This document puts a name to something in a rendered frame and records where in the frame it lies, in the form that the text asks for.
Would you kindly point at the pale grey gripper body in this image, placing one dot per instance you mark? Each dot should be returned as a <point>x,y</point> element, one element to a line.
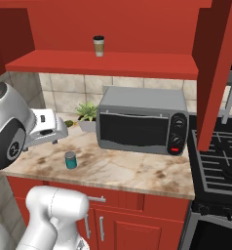
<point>56,132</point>

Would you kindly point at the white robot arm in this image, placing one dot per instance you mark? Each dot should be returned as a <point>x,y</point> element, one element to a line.
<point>10,123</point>

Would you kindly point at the teal food can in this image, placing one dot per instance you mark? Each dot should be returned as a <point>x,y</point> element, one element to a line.
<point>70,160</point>

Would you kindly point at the small green round object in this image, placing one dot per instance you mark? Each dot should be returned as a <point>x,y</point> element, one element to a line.
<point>69,123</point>

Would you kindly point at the green potted plant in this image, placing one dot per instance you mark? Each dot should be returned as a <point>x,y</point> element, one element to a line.
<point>87,113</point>

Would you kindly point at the grey toaster oven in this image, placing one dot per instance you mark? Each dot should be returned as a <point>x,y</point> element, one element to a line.
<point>134,130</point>

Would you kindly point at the red drawer front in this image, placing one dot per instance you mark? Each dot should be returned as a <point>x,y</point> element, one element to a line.
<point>111,194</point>

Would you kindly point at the red cabinet shelf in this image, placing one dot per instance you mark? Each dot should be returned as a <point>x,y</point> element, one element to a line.
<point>114,65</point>

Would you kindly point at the paper coffee cup with lid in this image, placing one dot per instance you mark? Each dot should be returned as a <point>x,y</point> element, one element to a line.
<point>98,45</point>

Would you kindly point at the red lower cabinet door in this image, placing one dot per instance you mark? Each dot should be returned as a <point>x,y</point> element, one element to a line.
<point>137,231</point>
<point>92,228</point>

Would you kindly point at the red cabinet door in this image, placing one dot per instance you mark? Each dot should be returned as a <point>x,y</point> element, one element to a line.
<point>137,231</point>
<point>215,71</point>
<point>10,39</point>
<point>92,228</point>

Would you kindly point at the red upper cabinet door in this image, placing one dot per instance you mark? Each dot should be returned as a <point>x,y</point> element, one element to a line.
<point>215,71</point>
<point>10,39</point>

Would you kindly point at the black stove knob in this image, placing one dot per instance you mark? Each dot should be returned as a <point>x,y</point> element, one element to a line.
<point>229,213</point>
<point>204,209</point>

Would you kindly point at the black gas stove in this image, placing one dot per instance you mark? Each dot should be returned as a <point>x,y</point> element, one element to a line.
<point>218,182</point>

